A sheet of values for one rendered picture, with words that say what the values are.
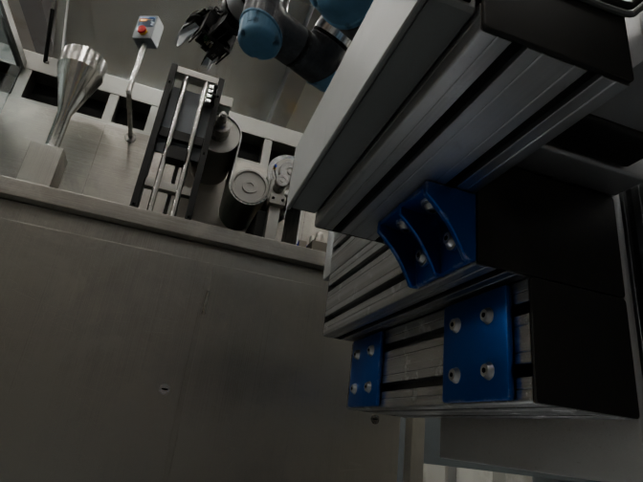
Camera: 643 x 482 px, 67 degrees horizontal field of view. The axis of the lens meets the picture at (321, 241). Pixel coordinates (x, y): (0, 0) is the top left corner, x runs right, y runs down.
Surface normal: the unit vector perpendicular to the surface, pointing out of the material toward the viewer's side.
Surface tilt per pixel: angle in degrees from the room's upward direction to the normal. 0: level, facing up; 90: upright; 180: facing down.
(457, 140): 180
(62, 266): 90
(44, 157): 90
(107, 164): 90
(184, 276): 90
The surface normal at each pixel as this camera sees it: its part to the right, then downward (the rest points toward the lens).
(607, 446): -0.94, -0.22
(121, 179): 0.33, -0.32
